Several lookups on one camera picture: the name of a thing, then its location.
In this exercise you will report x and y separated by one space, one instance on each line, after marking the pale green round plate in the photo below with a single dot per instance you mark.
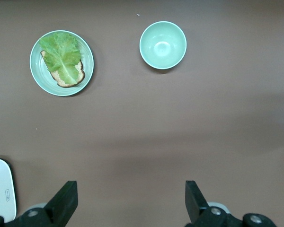
38 75

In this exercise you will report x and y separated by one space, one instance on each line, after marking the green lettuce leaf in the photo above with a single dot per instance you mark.
60 55

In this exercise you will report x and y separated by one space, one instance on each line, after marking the toasted bread slice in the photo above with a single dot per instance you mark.
59 80

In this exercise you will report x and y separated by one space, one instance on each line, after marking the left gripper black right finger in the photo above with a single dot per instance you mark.
198 210

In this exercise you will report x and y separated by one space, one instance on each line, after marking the pale green bowl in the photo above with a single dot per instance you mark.
163 45

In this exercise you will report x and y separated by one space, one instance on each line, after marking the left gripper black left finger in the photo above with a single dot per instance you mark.
61 208

